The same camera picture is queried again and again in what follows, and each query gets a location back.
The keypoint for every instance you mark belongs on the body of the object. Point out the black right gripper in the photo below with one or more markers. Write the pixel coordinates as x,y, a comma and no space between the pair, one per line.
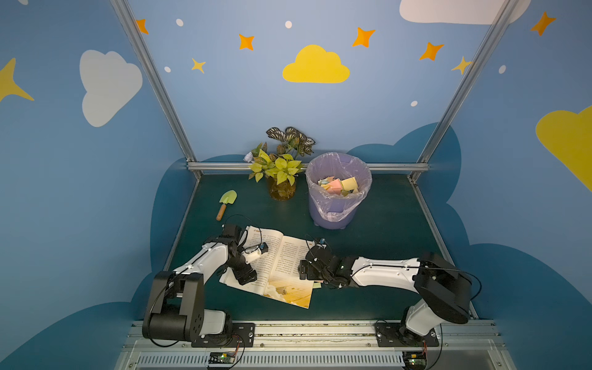
317,267

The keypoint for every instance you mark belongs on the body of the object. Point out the right aluminium upright post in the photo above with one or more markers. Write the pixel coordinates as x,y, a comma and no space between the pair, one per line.
490,41

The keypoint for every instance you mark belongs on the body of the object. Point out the discarded sticky notes pile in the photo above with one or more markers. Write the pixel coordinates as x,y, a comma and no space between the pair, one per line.
336,186

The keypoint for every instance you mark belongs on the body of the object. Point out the book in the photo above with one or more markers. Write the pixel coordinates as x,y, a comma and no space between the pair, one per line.
277,269

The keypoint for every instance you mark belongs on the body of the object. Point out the aluminium front rail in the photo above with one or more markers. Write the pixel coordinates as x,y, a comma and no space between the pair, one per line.
327,345

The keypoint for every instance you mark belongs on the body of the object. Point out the purple trash bin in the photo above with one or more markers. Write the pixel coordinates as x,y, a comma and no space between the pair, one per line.
334,217

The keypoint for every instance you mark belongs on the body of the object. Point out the aluminium upright post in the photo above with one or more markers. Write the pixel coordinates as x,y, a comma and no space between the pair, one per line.
490,41
126,17

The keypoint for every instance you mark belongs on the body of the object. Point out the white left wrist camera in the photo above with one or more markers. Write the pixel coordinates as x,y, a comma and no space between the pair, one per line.
255,252

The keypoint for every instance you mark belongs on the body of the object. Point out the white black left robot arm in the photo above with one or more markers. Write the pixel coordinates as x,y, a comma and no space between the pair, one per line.
176,308

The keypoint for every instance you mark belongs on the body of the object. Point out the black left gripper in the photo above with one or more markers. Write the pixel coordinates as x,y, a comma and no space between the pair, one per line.
243,269

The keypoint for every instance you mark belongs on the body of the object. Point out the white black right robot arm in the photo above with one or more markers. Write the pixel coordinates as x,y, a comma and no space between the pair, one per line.
445,291

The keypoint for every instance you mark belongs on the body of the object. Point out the right controller board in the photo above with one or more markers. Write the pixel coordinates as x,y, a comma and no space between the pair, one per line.
414,360

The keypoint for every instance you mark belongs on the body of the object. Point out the lilac bin liner bag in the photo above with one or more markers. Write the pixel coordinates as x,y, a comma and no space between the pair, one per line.
323,199

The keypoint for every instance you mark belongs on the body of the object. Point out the green trowel wooden handle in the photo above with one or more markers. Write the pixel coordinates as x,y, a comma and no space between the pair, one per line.
227,198

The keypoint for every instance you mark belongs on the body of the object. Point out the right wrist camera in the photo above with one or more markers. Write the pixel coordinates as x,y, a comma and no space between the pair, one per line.
320,243

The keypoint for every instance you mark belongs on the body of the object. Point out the controller board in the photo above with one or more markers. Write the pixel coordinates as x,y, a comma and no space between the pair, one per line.
222,359
414,360

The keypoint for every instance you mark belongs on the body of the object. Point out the left controller board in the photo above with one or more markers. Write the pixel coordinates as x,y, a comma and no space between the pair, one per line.
222,359

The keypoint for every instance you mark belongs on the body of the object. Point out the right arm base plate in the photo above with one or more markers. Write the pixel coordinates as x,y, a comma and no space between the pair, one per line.
394,334

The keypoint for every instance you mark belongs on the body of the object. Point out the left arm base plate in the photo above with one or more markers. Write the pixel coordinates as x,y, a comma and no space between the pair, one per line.
238,334

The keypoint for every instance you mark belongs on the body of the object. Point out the left aluminium upright post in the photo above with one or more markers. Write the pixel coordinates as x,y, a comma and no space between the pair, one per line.
126,17

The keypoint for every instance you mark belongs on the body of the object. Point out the glass vase with plants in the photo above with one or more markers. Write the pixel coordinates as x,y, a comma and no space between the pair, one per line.
281,168

